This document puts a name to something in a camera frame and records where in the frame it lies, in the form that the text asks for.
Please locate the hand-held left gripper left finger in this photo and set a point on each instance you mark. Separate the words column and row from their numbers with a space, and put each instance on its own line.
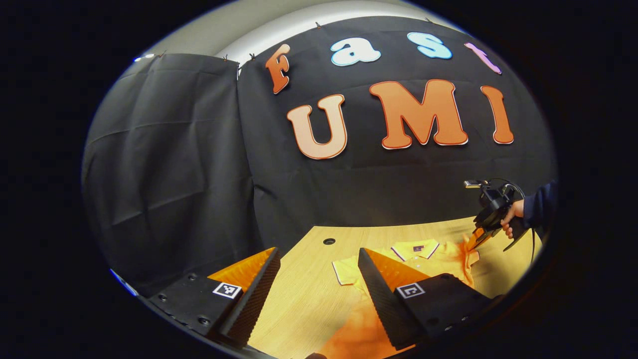
column 254, row 299

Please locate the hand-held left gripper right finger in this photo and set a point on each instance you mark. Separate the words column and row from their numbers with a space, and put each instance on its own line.
column 381, row 299

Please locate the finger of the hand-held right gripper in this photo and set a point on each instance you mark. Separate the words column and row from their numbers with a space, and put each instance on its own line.
column 477, row 239

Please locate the orange T-shirt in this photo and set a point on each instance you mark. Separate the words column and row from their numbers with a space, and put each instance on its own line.
column 448, row 262

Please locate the black backdrop cloth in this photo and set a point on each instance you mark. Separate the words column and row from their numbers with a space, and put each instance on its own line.
column 199, row 174

